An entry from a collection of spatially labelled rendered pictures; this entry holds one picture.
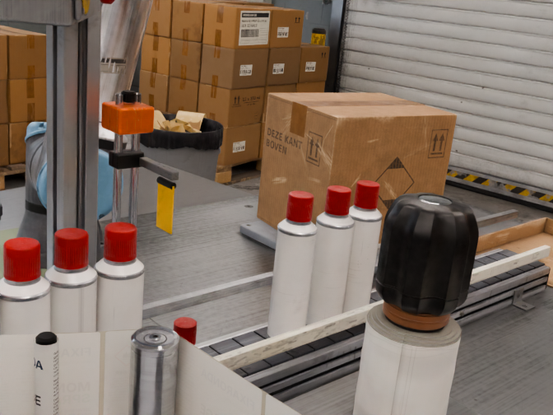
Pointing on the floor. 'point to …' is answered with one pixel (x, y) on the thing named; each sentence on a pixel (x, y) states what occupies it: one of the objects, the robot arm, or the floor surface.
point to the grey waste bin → (186, 159)
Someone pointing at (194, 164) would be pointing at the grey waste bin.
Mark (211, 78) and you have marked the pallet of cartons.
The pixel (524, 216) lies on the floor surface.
